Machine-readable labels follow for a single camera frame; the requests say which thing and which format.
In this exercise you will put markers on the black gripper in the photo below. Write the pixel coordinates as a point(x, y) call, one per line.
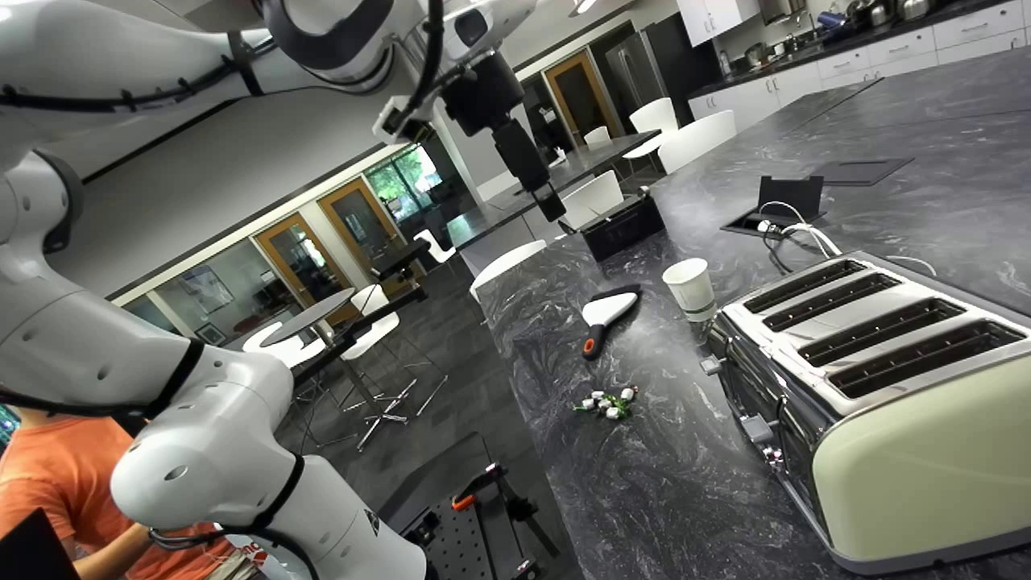
point(511, 116)

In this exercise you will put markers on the white plastic cup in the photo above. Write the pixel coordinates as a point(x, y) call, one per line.
point(688, 287)

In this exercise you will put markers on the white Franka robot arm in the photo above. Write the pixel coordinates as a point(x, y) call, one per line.
point(213, 452)

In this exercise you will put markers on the white chair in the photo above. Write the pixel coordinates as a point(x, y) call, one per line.
point(653, 113)
point(373, 333)
point(591, 199)
point(696, 137)
point(505, 263)

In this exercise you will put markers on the black open table box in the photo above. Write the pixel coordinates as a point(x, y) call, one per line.
point(624, 226)

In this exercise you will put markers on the wood framed glass door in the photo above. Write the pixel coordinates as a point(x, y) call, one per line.
point(301, 263)
point(582, 99)
point(358, 226)

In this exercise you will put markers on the small wrapped candy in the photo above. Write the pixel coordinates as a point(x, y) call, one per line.
point(589, 405)
point(629, 394)
point(614, 415)
point(602, 396)

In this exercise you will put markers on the white power plug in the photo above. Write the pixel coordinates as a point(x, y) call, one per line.
point(765, 226)

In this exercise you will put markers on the black pop-up power outlet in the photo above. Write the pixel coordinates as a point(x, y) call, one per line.
point(790, 193)

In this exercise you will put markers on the small dark cafe table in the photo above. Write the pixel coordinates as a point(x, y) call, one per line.
point(312, 315)

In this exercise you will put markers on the black clamp orange grip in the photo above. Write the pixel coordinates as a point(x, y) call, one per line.
point(477, 489)

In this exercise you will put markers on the white kitchen counter cabinets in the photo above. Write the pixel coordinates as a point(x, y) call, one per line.
point(860, 59)

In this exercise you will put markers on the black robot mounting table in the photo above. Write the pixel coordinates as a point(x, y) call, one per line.
point(463, 543)

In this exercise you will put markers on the cream and chrome toaster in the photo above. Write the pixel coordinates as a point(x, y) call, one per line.
point(923, 471)

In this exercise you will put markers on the person in orange shirt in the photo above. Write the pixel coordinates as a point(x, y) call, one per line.
point(67, 471)

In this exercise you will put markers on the black screen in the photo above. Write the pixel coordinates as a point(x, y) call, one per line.
point(33, 553)

